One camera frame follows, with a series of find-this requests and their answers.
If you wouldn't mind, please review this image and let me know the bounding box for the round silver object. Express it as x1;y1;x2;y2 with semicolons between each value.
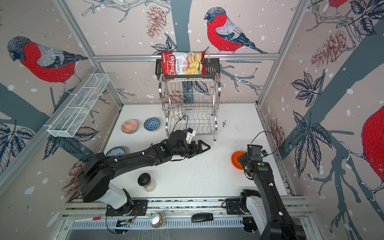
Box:
150;212;166;228

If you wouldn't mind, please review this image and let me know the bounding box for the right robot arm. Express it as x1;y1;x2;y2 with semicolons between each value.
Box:
238;145;306;240

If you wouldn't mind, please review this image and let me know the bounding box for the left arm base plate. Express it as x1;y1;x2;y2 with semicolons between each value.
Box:
106;200;148;217

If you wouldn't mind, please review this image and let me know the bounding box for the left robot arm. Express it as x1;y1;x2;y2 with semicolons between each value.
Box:
78;130;211;216

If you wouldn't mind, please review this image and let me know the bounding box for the blue floral bowl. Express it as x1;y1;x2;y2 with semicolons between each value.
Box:
106;147;126;157

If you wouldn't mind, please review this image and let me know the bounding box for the red white screwdriver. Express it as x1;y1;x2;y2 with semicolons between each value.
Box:
74;216;102;223

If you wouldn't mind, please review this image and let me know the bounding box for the dark blue patterned bowl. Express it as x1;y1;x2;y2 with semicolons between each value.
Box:
144;117;161;132

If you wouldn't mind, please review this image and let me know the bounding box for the white wire wall basket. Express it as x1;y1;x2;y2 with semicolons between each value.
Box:
48;73;110;138

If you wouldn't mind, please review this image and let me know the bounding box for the red cassava chips bag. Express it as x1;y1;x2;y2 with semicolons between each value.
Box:
161;51;207;76

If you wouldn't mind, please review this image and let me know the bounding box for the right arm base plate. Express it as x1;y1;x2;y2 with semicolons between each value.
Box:
225;198;250;215

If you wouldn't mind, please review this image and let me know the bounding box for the steel two-tier dish rack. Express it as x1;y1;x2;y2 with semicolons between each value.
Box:
159;74;221;141

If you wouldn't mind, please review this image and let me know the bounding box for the black lidded glass jar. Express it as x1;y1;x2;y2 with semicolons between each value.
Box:
138;173;156;193

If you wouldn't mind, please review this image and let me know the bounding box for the red patterned bowl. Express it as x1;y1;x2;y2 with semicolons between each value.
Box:
121;119;139;134

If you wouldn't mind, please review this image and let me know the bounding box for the orange plastic bowl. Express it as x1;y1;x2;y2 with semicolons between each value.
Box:
231;151;245;170

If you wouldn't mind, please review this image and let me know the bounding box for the black remote device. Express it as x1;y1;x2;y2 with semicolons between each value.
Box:
191;213;214;223

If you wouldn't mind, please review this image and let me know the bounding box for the white brown lattice bowl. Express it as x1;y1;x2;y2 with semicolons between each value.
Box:
170;110;179;120

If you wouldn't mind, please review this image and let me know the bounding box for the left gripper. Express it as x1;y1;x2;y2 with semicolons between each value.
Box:
172;139;211;158

